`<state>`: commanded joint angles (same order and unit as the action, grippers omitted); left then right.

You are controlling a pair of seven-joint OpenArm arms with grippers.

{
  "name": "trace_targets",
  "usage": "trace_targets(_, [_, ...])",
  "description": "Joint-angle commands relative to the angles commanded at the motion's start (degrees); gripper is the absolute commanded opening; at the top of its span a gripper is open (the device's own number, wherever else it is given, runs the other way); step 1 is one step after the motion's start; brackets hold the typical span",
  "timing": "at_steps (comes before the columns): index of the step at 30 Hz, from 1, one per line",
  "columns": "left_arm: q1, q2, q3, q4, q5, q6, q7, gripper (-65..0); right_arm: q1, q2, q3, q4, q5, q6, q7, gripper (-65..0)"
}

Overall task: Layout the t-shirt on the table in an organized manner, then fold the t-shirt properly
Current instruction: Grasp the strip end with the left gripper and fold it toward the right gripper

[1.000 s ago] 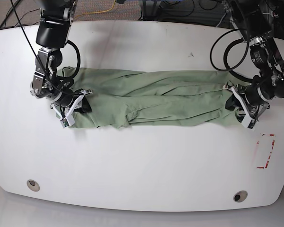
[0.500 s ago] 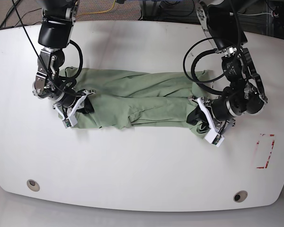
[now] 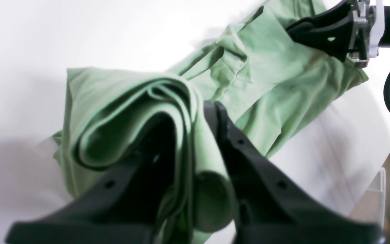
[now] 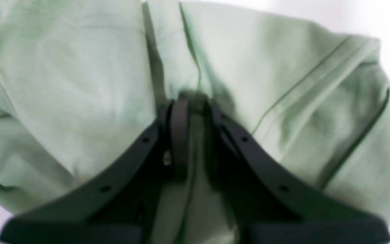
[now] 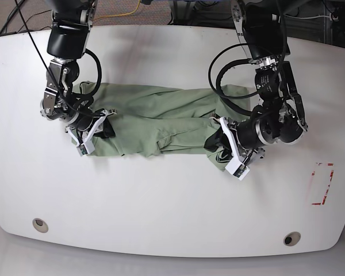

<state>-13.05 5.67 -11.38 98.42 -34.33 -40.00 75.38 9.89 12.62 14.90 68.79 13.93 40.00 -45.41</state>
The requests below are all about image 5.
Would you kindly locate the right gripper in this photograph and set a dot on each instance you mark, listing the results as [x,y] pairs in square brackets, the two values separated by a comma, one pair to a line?
[84,129]

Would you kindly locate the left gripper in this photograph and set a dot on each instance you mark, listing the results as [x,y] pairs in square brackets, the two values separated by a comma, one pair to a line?
[223,144]

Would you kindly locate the green polo t-shirt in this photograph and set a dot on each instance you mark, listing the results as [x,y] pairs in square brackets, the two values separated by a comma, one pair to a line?
[154,120]

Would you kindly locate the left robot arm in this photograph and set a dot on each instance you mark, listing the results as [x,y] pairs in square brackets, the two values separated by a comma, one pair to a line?
[274,112]

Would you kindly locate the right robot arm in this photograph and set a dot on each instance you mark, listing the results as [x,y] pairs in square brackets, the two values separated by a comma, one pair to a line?
[72,22]

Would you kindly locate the red tape rectangle marking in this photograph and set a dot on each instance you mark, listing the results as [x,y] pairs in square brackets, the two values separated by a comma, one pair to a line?
[320,183]

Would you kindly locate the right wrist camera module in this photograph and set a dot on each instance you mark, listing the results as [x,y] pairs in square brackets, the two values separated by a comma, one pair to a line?
[86,148]

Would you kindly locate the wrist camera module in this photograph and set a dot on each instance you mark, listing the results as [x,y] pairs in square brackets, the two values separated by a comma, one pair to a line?
[237,169]
[86,148]

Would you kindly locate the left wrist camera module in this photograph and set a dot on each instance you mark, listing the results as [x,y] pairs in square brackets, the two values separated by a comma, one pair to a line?
[237,169]

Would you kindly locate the right table cable grommet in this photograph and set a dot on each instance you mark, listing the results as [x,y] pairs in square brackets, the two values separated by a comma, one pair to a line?
[292,239]

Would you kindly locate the table cable grommet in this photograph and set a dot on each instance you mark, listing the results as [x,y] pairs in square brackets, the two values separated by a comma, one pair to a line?
[40,225]
[292,239]

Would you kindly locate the left table cable grommet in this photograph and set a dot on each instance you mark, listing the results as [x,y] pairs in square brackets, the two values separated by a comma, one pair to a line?
[40,225]

